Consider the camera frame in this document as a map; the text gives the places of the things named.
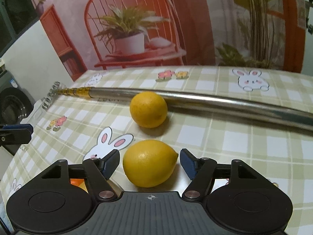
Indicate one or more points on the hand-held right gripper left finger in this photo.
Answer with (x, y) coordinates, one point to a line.
(111, 163)

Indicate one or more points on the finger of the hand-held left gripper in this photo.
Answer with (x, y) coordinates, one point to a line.
(16, 135)

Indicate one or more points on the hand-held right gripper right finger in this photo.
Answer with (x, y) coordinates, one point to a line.
(187, 163)

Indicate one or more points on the yellow lemon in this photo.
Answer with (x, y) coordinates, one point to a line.
(148, 109)
(149, 162)

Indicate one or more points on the orange with stem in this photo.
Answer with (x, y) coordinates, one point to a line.
(78, 182)

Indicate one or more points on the grey washing machine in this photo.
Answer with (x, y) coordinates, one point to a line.
(14, 102)

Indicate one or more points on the checked rabbit print tablecloth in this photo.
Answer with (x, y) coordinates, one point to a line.
(232, 146)

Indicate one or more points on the metal pole with gold bands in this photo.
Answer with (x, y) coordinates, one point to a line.
(220, 102)

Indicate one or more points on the dark window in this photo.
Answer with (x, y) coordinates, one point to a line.
(14, 9)

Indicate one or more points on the printed plant backdrop cloth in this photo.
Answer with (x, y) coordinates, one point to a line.
(195, 29)

